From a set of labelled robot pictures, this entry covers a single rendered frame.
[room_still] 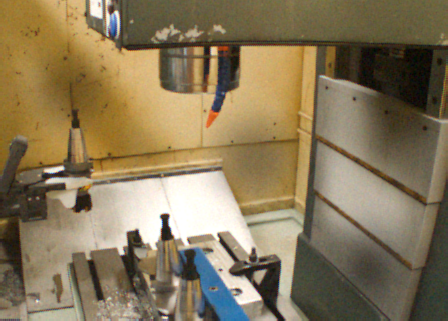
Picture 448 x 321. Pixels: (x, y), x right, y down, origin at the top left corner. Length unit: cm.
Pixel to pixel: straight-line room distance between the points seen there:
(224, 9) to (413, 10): 31
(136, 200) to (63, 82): 56
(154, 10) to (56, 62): 135
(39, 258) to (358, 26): 145
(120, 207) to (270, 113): 77
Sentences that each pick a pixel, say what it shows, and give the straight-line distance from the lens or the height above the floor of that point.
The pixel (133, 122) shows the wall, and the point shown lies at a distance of 203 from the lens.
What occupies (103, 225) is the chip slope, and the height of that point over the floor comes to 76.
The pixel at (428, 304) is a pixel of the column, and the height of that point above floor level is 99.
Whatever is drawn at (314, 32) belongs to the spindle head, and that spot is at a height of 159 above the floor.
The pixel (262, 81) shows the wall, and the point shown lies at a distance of 217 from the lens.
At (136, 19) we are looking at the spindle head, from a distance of 60.
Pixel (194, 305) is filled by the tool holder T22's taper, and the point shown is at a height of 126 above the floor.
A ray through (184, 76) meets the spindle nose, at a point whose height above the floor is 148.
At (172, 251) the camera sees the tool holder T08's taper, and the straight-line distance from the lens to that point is 73.
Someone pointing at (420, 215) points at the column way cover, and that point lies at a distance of 111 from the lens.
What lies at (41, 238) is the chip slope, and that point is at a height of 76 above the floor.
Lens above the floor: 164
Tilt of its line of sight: 24 degrees down
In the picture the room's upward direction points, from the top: straight up
